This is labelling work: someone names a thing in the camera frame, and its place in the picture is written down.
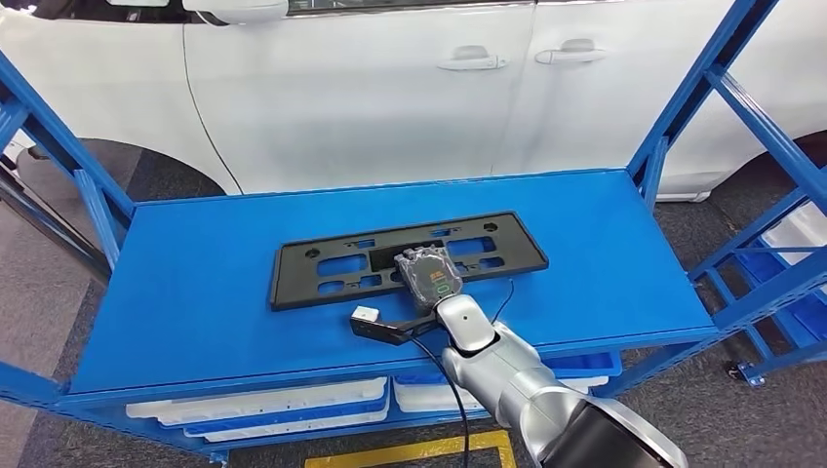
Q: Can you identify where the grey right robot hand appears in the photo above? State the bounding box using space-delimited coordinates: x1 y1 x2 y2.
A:
394 244 465 318

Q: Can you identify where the black plastic plate bracket part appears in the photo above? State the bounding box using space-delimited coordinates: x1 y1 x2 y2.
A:
269 211 550 313

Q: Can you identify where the blue steel shelf rack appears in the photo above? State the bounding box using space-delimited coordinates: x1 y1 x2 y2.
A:
0 0 827 468

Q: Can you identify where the blue wheeled shelf rack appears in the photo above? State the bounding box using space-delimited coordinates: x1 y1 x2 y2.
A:
690 187 827 389

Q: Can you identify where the yellow floor tape square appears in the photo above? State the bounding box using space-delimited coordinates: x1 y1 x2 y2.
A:
303 429 518 468

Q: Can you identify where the white car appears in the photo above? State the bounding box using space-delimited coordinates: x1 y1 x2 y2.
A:
0 0 827 203

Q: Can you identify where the shallow blue plastic tray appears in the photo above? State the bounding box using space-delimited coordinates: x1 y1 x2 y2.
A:
183 400 391 437

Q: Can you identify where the large blue plastic bin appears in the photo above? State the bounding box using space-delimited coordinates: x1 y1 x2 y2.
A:
736 248 827 343

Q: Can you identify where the large white plastic bin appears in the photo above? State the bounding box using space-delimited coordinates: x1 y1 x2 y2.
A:
762 201 827 267

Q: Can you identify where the dark metal stand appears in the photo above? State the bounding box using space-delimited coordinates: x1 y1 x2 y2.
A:
0 144 114 284

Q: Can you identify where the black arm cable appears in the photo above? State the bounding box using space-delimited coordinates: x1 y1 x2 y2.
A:
407 279 516 468

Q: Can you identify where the white car door handle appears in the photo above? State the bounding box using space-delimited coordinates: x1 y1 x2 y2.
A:
437 45 509 72
534 38 609 66

